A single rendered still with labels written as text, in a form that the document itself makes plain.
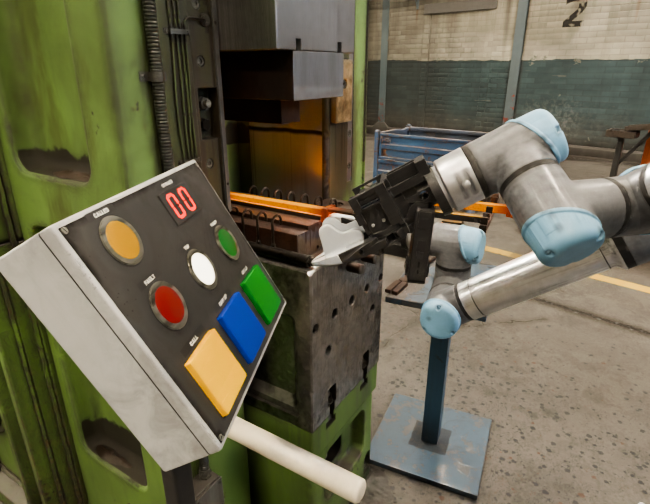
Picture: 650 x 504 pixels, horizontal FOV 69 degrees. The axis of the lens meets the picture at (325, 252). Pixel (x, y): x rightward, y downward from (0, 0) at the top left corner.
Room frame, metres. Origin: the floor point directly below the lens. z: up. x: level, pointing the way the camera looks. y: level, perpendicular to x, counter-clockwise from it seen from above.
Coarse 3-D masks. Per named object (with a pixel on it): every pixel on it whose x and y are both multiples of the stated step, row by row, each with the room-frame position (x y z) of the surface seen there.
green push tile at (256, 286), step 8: (256, 264) 0.69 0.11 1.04; (248, 272) 0.66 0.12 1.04; (256, 272) 0.67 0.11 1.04; (248, 280) 0.63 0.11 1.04; (256, 280) 0.65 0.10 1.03; (264, 280) 0.68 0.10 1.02; (248, 288) 0.62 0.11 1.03; (256, 288) 0.64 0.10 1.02; (264, 288) 0.66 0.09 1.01; (272, 288) 0.68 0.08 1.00; (248, 296) 0.62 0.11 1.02; (256, 296) 0.62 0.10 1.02; (264, 296) 0.64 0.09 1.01; (272, 296) 0.67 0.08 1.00; (256, 304) 0.62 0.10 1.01; (264, 304) 0.63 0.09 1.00; (272, 304) 0.65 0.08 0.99; (264, 312) 0.62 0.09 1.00; (272, 312) 0.64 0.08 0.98; (264, 320) 0.61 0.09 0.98
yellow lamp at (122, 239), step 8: (112, 224) 0.47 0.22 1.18; (120, 224) 0.48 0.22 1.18; (112, 232) 0.46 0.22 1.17; (120, 232) 0.47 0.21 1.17; (128, 232) 0.48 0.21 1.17; (112, 240) 0.45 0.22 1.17; (120, 240) 0.46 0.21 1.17; (128, 240) 0.47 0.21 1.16; (136, 240) 0.48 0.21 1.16; (120, 248) 0.45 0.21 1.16; (128, 248) 0.46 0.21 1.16; (136, 248) 0.47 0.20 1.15; (128, 256) 0.45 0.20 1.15; (136, 256) 0.47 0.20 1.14
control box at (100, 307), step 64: (128, 192) 0.53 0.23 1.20; (192, 192) 0.66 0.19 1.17; (64, 256) 0.40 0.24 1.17; (256, 256) 0.72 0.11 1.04; (64, 320) 0.40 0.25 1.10; (128, 320) 0.40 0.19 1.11; (192, 320) 0.48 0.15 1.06; (128, 384) 0.39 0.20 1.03; (192, 384) 0.41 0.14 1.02; (192, 448) 0.39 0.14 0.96
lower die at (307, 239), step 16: (240, 192) 1.35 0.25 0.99; (240, 208) 1.19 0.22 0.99; (256, 208) 1.19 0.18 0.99; (272, 208) 1.16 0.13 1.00; (240, 224) 1.09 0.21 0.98; (288, 224) 1.07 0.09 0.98; (304, 224) 1.05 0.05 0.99; (320, 224) 1.09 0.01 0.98; (288, 240) 1.02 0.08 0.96; (304, 240) 1.03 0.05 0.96; (320, 240) 1.09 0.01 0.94
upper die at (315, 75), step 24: (240, 72) 1.08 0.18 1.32; (264, 72) 1.04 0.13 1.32; (288, 72) 1.01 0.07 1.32; (312, 72) 1.06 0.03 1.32; (336, 72) 1.15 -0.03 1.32; (240, 96) 1.08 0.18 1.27; (264, 96) 1.04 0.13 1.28; (288, 96) 1.01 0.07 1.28; (312, 96) 1.06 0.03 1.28; (336, 96) 1.15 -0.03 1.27
